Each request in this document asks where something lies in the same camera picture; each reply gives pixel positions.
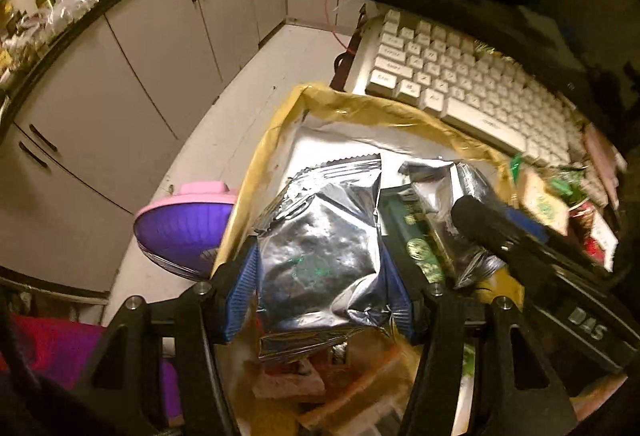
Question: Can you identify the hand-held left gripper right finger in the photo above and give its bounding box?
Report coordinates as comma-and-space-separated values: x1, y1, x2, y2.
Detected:
382, 251, 576, 436

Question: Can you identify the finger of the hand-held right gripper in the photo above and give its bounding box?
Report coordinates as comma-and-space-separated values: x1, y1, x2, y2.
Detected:
450, 195, 551, 267

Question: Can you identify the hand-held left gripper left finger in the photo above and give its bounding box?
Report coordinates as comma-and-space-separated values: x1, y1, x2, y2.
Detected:
75, 236, 261, 436

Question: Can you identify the pile of snack packets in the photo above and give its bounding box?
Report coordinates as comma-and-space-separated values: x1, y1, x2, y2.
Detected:
507, 121, 628, 274

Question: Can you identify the smooth silver foil packet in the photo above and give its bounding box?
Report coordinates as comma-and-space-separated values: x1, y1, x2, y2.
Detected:
252, 153, 401, 362

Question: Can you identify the yellow taped cardboard box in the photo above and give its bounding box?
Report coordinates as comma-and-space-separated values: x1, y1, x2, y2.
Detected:
212, 83, 526, 436

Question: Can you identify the dark green snack packet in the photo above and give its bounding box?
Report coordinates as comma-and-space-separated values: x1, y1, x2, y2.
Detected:
380, 188, 448, 287

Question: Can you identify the purple and pink fan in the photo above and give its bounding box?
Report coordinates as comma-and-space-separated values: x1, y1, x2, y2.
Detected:
132, 181, 238, 281

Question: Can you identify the orange snack packet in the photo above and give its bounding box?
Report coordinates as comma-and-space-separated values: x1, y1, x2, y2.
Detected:
300, 346, 416, 432

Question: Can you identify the pale pink snack packet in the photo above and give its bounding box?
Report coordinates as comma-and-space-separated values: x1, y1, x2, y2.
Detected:
250, 358, 326, 399

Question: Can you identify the white keyboard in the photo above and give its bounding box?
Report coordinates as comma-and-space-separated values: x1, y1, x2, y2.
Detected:
345, 8, 591, 167

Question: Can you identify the magenta cloth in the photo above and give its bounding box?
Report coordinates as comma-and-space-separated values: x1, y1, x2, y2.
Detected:
0, 313, 181, 422

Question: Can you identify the white kitchen cabinet unit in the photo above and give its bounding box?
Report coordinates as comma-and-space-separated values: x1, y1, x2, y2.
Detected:
0, 0, 341, 297

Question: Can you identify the red cable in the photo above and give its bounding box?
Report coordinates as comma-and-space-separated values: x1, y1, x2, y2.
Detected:
322, 0, 358, 56

